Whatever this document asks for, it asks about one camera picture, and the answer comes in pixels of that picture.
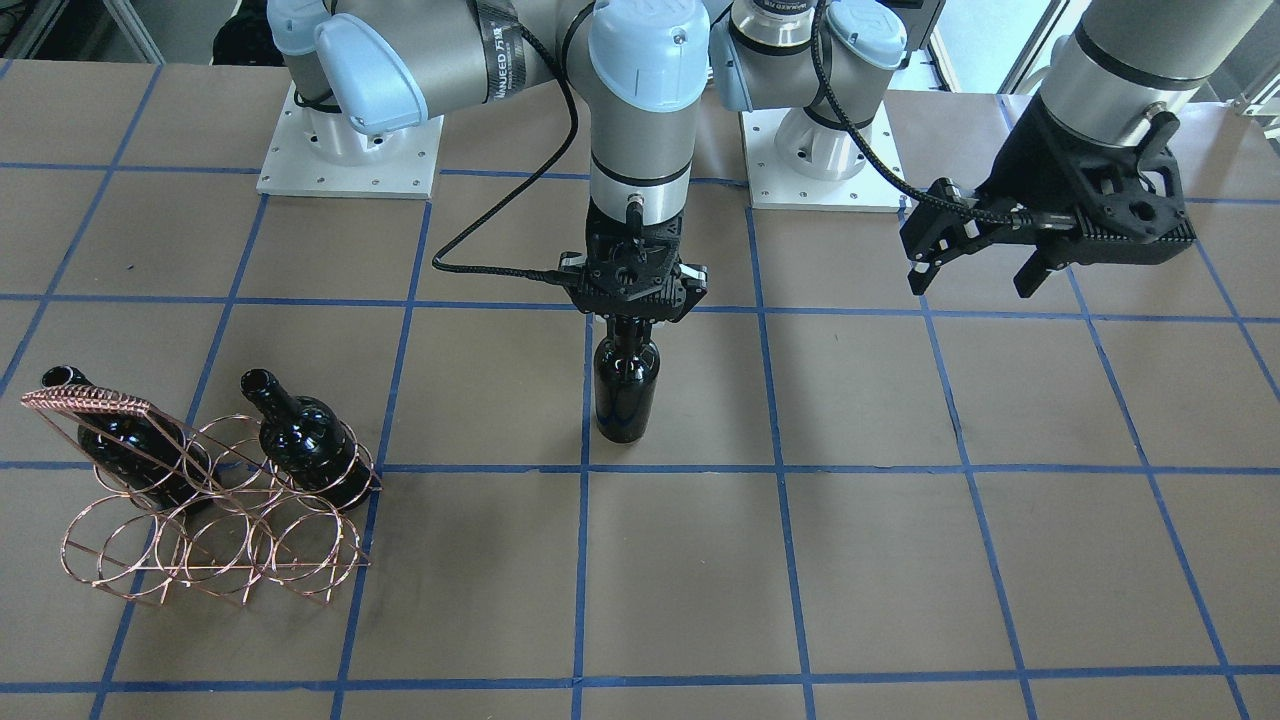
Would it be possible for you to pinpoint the black braided cable right arm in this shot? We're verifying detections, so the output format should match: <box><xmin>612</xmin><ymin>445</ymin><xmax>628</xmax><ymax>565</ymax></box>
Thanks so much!
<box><xmin>433</xmin><ymin>20</ymin><xmax>602</xmax><ymax>286</ymax></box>

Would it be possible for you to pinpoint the dark wine bottle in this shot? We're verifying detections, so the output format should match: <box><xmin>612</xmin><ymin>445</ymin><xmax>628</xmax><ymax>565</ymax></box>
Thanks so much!
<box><xmin>239</xmin><ymin>368</ymin><xmax>371</xmax><ymax>510</ymax></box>
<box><xmin>593</xmin><ymin>316</ymin><xmax>660</xmax><ymax>445</ymax></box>

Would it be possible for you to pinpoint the dark wine bottle in basket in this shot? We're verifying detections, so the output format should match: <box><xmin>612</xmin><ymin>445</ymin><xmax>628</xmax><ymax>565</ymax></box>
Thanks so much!
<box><xmin>239</xmin><ymin>368</ymin><xmax>371</xmax><ymax>510</ymax></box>

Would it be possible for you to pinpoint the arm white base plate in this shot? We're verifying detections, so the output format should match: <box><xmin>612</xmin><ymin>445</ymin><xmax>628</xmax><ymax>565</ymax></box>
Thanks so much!
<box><xmin>739</xmin><ymin>108</ymin><xmax>913</xmax><ymax>213</ymax></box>
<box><xmin>256</xmin><ymin>85</ymin><xmax>444</xmax><ymax>200</ymax></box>

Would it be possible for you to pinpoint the copper wire wine basket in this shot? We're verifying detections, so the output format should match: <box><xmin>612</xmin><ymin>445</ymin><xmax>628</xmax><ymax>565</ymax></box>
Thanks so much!
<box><xmin>20</xmin><ymin>386</ymin><xmax>371</xmax><ymax>605</ymax></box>

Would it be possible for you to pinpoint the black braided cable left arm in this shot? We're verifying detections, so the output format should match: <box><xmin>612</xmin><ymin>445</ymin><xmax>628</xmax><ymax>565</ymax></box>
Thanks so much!
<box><xmin>810</xmin><ymin>0</ymin><xmax>1082</xmax><ymax>231</ymax></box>

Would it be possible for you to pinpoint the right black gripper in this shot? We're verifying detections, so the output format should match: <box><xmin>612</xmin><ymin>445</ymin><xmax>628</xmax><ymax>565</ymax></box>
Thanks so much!
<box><xmin>558</xmin><ymin>202</ymin><xmax>709</xmax><ymax>354</ymax></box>

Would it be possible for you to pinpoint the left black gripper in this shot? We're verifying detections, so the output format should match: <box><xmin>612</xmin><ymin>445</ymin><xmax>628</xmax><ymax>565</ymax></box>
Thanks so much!
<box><xmin>900</xmin><ymin>100</ymin><xmax>1196</xmax><ymax>299</ymax></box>

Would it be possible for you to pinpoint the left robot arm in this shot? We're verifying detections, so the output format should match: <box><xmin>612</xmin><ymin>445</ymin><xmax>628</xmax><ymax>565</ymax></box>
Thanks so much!
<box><xmin>710</xmin><ymin>1</ymin><xmax>1276</xmax><ymax>297</ymax></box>

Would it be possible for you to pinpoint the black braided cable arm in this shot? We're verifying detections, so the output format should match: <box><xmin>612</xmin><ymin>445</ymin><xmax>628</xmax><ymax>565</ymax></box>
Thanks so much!
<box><xmin>810</xmin><ymin>0</ymin><xmax>1082</xmax><ymax>231</ymax></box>
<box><xmin>433</xmin><ymin>20</ymin><xmax>602</xmax><ymax>286</ymax></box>

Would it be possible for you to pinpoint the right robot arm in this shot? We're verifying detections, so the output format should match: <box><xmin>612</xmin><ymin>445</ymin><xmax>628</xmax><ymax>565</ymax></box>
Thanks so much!
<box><xmin>265</xmin><ymin>1</ymin><xmax>712</xmax><ymax>354</ymax></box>

